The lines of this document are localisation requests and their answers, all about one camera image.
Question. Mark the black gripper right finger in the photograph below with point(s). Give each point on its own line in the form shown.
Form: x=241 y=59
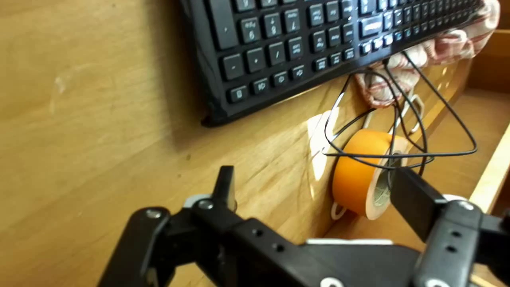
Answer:
x=456 y=233

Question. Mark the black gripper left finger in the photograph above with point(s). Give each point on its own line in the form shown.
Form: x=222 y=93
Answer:
x=208 y=231

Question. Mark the black computer keyboard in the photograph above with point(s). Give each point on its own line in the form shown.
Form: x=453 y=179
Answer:
x=257 y=53

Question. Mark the orange tape roll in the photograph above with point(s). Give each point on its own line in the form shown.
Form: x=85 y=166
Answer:
x=367 y=177

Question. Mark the wooden roll-top desk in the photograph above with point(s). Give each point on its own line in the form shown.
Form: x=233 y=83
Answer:
x=101 y=115

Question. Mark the red white checkered cloth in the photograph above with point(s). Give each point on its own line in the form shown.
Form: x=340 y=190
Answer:
x=396 y=77

